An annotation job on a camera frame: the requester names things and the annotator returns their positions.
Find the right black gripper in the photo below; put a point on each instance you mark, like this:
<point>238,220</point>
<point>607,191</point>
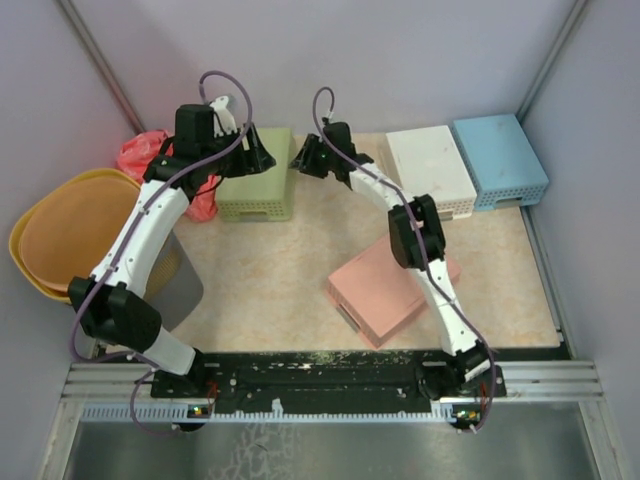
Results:
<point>305,159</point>

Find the green perforated plastic basket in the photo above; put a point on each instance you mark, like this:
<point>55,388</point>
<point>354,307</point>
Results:
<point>267,196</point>

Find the white slotted cable duct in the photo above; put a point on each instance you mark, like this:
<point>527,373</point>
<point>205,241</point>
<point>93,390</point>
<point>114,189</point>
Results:
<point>189,413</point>

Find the white perforated plastic basket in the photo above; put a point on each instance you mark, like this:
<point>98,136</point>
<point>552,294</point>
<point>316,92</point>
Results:
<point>427,160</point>

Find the aluminium frame rail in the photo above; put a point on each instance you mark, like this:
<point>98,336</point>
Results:
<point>548,381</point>

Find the red plastic bag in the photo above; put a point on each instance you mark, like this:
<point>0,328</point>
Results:
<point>136,154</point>

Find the pink perforated plastic basket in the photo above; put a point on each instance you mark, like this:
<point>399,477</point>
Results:
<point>376,297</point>

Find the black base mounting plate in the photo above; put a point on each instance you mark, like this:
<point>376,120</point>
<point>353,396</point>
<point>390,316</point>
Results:
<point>384,381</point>

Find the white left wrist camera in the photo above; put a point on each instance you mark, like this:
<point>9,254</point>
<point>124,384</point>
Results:
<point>224,120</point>

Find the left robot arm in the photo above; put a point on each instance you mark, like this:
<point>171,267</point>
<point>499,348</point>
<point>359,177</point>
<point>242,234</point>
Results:
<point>109,303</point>

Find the grey plastic bin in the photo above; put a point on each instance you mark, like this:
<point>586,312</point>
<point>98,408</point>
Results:
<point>173,288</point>

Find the blue perforated plastic basket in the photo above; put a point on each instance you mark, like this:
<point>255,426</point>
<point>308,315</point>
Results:
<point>501,162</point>

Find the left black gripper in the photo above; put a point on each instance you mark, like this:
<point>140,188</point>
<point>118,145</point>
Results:
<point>253,160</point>

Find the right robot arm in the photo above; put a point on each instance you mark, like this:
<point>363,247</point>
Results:
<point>417,243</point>

